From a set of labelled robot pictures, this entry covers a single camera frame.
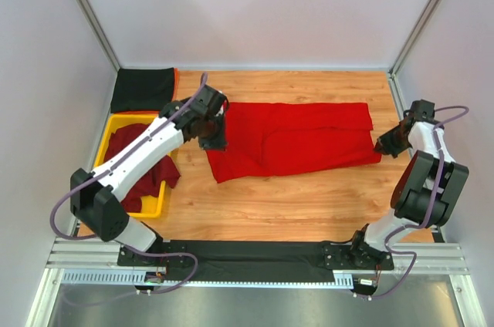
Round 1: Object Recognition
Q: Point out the bright red t shirt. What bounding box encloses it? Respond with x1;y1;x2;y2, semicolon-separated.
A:
207;103;381;183

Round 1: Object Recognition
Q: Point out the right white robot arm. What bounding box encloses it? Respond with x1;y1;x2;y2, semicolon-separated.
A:
349;99;469;267

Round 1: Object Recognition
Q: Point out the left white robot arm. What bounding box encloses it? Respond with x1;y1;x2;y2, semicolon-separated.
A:
69;84;229;253

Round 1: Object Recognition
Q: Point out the folded black t shirt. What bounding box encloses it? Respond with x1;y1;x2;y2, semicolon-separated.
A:
110;67;176;114

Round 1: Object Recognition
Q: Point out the dark red t shirt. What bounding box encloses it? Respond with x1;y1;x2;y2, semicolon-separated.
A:
103;123;181;215

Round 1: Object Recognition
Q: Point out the yellow plastic bin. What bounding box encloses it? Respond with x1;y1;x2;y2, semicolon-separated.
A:
94;111;171;219

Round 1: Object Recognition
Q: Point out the black cloth strip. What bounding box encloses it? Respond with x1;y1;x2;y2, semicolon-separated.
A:
165;240;335;283

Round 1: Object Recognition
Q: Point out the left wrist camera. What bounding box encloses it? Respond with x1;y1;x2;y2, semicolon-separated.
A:
199;86;228;116

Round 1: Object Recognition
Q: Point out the right aluminium corner post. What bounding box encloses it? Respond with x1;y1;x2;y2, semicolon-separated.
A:
388;0;470;76

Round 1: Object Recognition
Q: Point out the aluminium corner post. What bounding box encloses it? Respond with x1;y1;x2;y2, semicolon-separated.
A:
388;0;470;76
76;0;120;71

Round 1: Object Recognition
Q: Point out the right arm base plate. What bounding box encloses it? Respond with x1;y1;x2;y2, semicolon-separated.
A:
322;244;394;271

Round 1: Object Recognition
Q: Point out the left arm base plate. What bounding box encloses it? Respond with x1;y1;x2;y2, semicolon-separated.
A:
117;240;194;268

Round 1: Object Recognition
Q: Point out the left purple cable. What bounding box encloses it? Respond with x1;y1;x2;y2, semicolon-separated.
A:
49;71;209;307

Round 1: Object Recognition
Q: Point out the aluminium front rail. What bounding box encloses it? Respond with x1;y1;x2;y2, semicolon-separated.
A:
46;238;469;275

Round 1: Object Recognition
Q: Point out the left aluminium corner post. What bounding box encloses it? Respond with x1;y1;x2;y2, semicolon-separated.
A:
76;0;120;71

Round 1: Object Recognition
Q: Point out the slotted grey cable duct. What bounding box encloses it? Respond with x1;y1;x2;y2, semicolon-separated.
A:
61;269;354;289

